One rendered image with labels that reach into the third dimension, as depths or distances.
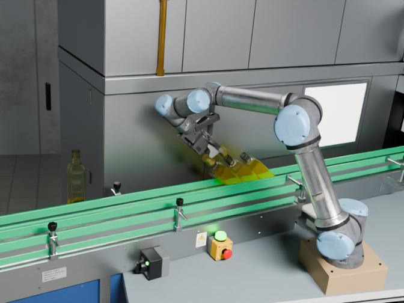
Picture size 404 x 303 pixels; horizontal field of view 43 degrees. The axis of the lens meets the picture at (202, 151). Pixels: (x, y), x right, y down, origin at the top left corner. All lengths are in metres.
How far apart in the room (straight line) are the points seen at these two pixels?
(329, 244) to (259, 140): 0.75
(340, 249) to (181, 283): 0.57
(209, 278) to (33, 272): 0.61
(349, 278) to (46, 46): 3.38
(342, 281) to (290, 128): 0.62
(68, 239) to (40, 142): 3.12
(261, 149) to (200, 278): 0.73
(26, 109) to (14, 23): 0.74
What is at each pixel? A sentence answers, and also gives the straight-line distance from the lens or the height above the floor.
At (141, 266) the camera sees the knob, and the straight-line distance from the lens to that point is 1.86.
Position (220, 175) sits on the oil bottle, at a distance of 2.08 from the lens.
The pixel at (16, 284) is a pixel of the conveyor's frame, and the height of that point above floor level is 0.82.
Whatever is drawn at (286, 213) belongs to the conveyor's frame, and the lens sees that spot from 2.22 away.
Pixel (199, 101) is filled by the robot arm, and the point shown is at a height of 1.37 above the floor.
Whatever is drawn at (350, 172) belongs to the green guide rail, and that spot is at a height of 0.91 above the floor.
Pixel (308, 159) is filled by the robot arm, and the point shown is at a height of 1.27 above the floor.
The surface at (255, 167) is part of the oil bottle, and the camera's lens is 2.18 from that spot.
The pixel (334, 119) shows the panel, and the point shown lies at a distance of 2.61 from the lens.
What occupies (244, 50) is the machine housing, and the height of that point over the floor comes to 1.48.
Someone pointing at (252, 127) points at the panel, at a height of 1.14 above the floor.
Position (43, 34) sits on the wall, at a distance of 4.59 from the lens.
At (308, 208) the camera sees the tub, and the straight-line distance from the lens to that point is 2.34.
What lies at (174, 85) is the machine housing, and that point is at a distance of 2.02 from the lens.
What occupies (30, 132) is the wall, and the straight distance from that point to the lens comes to 4.82.
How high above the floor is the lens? 1.86
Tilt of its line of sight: 22 degrees down
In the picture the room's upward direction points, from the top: 5 degrees clockwise
